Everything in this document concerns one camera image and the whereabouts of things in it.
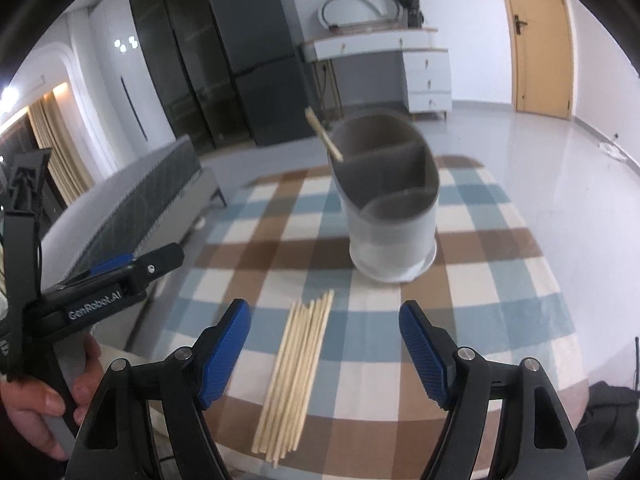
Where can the person's left hand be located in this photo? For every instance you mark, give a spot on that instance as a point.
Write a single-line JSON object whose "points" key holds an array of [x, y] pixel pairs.
{"points": [[20, 405]]}

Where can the oval mirror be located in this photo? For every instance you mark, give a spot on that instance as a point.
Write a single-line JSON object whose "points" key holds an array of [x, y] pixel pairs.
{"points": [[350, 10]]}

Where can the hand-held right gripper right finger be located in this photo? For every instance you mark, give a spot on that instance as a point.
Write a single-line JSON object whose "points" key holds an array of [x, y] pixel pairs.
{"points": [[422, 350]]}

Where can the dark bag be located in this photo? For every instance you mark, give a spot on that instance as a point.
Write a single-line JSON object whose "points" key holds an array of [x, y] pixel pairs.
{"points": [[610, 420]]}

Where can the bundle of wooden chopsticks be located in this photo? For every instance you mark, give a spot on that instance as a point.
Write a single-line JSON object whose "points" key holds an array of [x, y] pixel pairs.
{"points": [[295, 370]]}

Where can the grey utensil holder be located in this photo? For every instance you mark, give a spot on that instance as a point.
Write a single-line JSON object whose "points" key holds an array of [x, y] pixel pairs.
{"points": [[390, 240]]}

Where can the grey quilted bed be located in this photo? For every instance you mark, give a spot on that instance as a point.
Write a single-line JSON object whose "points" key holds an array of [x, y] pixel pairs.
{"points": [[140, 200]]}

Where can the white wardrobe door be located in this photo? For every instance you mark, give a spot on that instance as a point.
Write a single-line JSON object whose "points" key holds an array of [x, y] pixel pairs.
{"points": [[115, 110]]}

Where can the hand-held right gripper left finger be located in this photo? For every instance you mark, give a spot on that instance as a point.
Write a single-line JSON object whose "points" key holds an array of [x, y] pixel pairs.
{"points": [[227, 350]]}

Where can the wooden door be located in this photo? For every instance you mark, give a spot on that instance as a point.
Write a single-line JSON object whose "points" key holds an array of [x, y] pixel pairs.
{"points": [[540, 60]]}

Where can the white floor object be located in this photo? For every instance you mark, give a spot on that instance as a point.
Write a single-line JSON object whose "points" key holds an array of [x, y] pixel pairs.
{"points": [[612, 151]]}

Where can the checked tablecloth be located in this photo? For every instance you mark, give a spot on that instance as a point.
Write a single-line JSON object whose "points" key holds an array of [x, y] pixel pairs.
{"points": [[490, 270]]}

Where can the white desk with drawers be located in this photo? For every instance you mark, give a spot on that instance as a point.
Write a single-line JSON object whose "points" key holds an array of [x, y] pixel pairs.
{"points": [[425, 75]]}

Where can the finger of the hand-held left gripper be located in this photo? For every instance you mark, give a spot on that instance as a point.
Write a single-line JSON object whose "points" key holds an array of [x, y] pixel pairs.
{"points": [[155, 260]]}

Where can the wooden chopstick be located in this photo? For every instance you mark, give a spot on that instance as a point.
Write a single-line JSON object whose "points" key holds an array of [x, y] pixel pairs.
{"points": [[324, 135]]}

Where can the dark wardrobe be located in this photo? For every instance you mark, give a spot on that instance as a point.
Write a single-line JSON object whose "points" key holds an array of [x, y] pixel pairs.
{"points": [[170, 60], [260, 60]]}

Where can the beige curtain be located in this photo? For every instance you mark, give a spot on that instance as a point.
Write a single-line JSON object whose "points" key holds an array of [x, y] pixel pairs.
{"points": [[55, 145]]}

